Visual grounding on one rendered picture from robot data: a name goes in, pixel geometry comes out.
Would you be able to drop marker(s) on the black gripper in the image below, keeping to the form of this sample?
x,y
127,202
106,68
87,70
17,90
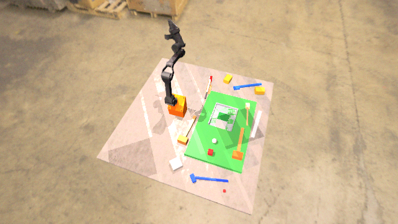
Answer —
x,y
174,31

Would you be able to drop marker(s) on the green flat mat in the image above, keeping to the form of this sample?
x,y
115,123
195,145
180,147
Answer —
x,y
227,141

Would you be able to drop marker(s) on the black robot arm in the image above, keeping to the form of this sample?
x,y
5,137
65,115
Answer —
x,y
167,77

